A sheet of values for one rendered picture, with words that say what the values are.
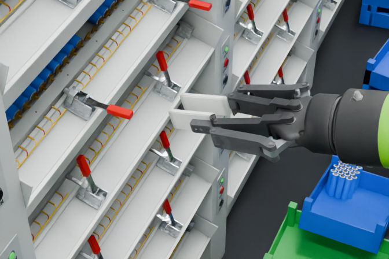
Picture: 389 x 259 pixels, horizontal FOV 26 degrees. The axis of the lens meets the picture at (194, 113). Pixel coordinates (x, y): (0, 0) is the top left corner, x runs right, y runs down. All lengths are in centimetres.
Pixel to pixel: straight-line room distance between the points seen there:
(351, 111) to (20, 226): 43
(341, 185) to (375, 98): 125
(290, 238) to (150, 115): 87
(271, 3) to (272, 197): 57
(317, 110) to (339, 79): 165
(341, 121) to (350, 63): 174
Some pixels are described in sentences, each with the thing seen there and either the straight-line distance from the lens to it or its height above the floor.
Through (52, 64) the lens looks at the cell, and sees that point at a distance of 119.
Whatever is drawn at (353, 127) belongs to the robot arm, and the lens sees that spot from 100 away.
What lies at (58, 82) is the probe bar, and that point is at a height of 97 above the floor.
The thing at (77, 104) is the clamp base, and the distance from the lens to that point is 116.
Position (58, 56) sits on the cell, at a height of 97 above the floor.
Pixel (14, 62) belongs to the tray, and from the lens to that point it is 97.
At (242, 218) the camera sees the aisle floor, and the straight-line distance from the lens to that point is 225.
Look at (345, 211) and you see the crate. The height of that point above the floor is 6.
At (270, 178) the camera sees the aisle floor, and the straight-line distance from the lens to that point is 235.
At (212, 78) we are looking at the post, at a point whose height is 66.
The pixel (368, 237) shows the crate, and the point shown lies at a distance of 207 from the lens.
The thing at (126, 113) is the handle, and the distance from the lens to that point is 113.
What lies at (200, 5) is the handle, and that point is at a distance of 132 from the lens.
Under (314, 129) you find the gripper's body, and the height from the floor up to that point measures 102.
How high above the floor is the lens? 173
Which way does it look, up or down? 43 degrees down
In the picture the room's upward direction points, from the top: straight up
